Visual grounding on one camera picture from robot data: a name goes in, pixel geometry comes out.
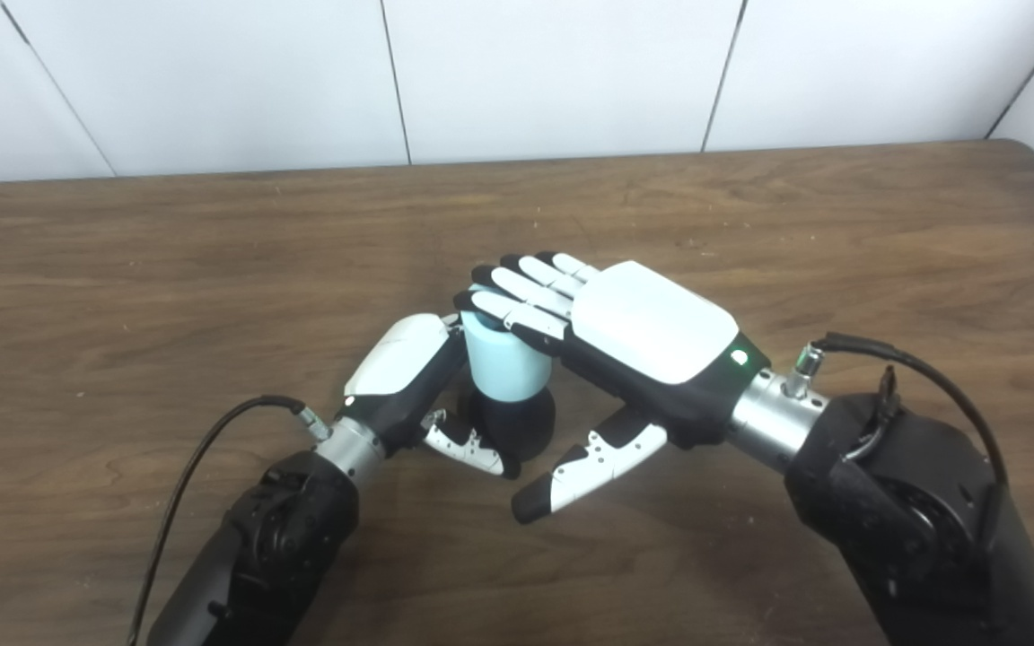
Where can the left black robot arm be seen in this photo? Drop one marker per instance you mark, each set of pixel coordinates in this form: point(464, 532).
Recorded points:
point(284, 529)

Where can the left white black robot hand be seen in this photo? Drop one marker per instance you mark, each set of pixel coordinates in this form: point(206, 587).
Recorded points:
point(396, 359)

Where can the black funnel nozzle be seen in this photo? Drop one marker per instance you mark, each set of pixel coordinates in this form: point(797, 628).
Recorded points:
point(521, 426)

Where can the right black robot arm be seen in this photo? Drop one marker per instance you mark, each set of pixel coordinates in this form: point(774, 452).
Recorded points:
point(912, 520)

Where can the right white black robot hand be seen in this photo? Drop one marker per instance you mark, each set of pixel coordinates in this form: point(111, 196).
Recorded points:
point(656, 323)

